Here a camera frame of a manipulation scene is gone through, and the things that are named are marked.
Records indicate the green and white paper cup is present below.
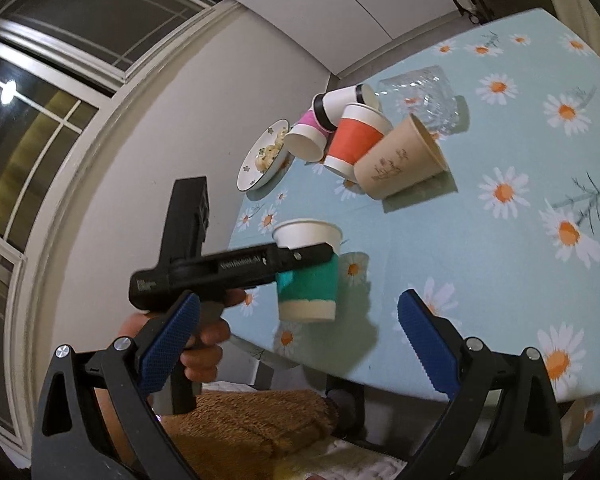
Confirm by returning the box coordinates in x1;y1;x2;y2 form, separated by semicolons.
273;219;342;323

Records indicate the pink and white paper cup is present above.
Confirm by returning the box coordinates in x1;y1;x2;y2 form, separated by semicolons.
284;108;332;162

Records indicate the black and white paper cup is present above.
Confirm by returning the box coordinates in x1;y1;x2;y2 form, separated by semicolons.
312;84;381;132

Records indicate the orange and white paper cup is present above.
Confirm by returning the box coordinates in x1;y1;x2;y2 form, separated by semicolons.
324;103;392;182

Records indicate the kraft brown paper cup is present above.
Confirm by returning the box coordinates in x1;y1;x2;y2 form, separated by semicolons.
354;114;449;200

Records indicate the clear glass cup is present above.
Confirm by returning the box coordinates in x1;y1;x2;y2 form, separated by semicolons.
377;65;460;136

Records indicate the person's left hand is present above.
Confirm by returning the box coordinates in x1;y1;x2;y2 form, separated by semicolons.
95;312;230;465

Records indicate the pile of pastries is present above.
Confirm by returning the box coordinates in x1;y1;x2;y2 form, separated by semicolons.
254;127;287;174

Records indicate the white floral plate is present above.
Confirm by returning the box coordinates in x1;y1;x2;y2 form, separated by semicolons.
236;119;289;193

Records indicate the brown fuzzy cushion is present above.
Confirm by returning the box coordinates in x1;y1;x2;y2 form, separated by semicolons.
161;390;338;479

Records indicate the daisy print blue tablecloth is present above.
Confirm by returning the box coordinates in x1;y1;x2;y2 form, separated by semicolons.
227;10;600;460

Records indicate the window with white frame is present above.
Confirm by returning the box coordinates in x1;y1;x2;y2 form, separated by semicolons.
0;0;235;455

